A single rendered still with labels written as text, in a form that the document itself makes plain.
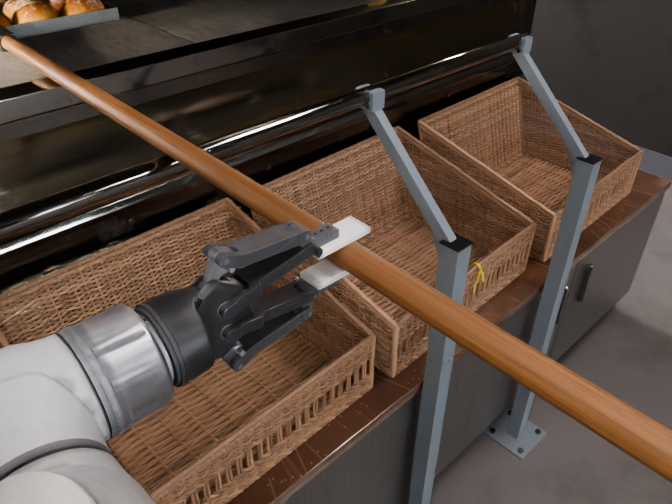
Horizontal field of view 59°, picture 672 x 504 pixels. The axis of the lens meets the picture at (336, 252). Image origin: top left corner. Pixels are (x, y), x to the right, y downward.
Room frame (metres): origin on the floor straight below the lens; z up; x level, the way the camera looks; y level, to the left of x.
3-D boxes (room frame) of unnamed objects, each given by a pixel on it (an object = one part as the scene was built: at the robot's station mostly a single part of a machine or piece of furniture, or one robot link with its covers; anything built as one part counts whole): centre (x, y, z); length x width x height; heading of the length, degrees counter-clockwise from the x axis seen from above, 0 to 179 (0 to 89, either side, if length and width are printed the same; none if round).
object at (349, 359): (0.83, 0.28, 0.72); 0.56 x 0.49 x 0.28; 135
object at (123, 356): (0.33, 0.17, 1.20); 0.09 x 0.06 x 0.09; 43
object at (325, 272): (0.48, 0.00, 1.18); 0.07 x 0.03 x 0.01; 133
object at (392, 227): (1.24, -0.15, 0.72); 0.56 x 0.49 x 0.28; 135
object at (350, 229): (0.48, 0.00, 1.21); 0.07 x 0.03 x 0.01; 133
